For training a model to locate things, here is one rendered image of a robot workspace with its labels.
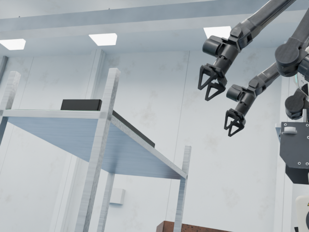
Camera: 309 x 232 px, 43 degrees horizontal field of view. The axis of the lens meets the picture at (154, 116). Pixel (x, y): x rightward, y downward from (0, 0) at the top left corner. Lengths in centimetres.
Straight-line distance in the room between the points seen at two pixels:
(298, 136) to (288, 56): 27
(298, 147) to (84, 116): 71
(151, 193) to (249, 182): 215
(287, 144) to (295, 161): 6
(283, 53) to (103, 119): 63
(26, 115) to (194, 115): 779
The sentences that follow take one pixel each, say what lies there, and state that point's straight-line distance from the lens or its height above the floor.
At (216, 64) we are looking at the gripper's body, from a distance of 141.
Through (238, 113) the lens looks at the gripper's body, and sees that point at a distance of 176.
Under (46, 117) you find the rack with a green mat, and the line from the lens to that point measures 135.
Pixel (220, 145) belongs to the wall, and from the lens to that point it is 867.
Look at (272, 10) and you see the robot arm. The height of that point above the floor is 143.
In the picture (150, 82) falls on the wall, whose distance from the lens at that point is 978.
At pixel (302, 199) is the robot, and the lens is 136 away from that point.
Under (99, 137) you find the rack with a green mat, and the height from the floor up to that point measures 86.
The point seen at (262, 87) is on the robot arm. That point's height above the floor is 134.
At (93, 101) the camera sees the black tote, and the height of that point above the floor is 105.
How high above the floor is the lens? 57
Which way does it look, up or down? 19 degrees up
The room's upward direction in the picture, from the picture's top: 9 degrees clockwise
